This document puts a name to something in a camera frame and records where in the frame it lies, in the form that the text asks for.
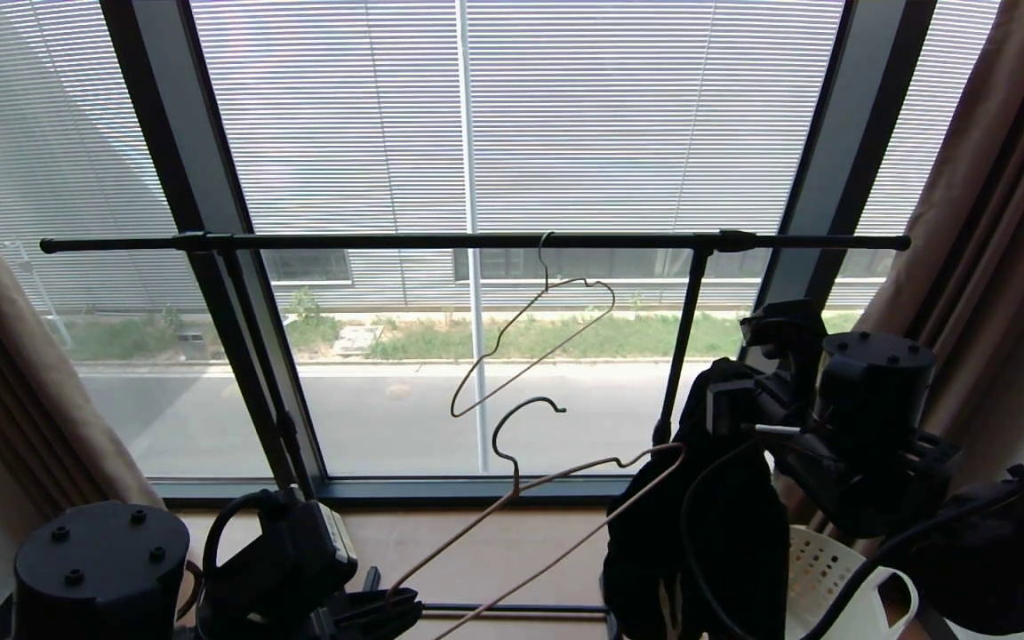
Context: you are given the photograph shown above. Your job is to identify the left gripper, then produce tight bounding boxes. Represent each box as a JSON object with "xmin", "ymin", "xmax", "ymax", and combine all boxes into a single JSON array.
[{"xmin": 196, "ymin": 533, "xmax": 344, "ymax": 640}]

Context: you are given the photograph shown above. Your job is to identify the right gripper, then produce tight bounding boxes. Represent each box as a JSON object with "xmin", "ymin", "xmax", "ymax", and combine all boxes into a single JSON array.
[{"xmin": 703, "ymin": 360, "xmax": 802, "ymax": 441}]

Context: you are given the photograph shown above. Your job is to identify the black shorts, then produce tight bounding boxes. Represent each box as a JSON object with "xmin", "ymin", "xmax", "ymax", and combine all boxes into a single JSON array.
[{"xmin": 603, "ymin": 356, "xmax": 790, "ymax": 640}]

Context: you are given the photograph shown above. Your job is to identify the pink clothes hanger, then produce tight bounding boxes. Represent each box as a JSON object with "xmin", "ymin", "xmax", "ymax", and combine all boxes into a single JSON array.
[
  {"xmin": 383, "ymin": 396, "xmax": 686, "ymax": 640},
  {"xmin": 450, "ymin": 231, "xmax": 617, "ymax": 419}
]

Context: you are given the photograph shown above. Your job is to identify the white laundry basket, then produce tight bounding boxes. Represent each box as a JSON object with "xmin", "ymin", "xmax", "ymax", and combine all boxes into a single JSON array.
[{"xmin": 783, "ymin": 524, "xmax": 919, "ymax": 640}]

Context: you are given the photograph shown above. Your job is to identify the black clothes rack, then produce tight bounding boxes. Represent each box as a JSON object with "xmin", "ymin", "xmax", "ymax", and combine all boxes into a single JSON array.
[{"xmin": 39, "ymin": 229, "xmax": 911, "ymax": 640}]

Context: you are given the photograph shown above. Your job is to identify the brown curtain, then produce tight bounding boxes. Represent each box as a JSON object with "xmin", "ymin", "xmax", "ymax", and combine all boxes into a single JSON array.
[{"xmin": 859, "ymin": 0, "xmax": 1024, "ymax": 552}]

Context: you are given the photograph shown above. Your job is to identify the beige curtain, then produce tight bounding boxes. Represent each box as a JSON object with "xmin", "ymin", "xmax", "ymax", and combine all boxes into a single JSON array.
[{"xmin": 0, "ymin": 173, "xmax": 166, "ymax": 534}]

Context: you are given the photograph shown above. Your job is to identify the window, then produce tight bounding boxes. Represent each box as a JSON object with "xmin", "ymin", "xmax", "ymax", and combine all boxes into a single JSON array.
[{"xmin": 0, "ymin": 0, "xmax": 1002, "ymax": 508}]

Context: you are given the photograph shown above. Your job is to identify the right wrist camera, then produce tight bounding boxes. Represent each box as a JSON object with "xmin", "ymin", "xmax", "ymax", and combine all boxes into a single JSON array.
[{"xmin": 739, "ymin": 300, "xmax": 828, "ymax": 383}]

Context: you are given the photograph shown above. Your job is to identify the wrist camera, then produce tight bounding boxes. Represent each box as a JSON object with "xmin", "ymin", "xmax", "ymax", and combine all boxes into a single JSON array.
[
  {"xmin": 739, "ymin": 300, "xmax": 828, "ymax": 383},
  {"xmin": 250, "ymin": 487, "xmax": 359, "ymax": 588}
]

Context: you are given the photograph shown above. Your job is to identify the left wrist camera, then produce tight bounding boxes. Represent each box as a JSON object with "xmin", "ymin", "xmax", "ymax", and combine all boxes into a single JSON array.
[{"xmin": 250, "ymin": 487, "xmax": 359, "ymax": 588}]

